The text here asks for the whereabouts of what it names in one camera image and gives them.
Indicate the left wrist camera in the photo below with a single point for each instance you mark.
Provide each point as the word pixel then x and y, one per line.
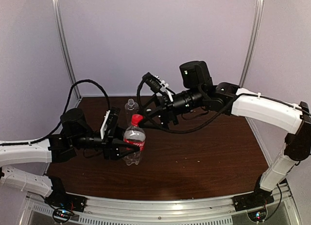
pixel 110 121

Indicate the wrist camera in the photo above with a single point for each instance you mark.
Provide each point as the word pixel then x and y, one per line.
pixel 110 121
pixel 157 85

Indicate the aluminium front frame rail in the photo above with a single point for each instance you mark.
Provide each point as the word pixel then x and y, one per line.
pixel 210 211

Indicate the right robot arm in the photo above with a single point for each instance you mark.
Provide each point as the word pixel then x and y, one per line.
pixel 231 99

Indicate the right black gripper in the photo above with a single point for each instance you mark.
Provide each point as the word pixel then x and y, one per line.
pixel 165 110

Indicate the small cola bottle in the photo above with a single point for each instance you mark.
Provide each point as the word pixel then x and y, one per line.
pixel 136 136

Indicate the large clear plastic bottle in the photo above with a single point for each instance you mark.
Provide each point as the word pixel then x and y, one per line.
pixel 131 108

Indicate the right rear frame post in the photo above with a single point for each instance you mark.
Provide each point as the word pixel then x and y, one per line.
pixel 259 7

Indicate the left rear frame post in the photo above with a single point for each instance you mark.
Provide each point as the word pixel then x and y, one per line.
pixel 63 41

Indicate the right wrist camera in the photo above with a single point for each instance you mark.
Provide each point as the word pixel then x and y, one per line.
pixel 157 85

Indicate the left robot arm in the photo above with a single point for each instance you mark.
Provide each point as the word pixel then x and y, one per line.
pixel 75 134

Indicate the red cola bottle cap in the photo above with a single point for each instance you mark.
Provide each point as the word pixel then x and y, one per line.
pixel 136 119

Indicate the frame post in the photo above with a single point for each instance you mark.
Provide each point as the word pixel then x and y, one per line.
pixel 259 7
pixel 63 41

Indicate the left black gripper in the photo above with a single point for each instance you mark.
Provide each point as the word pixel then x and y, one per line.
pixel 111 146

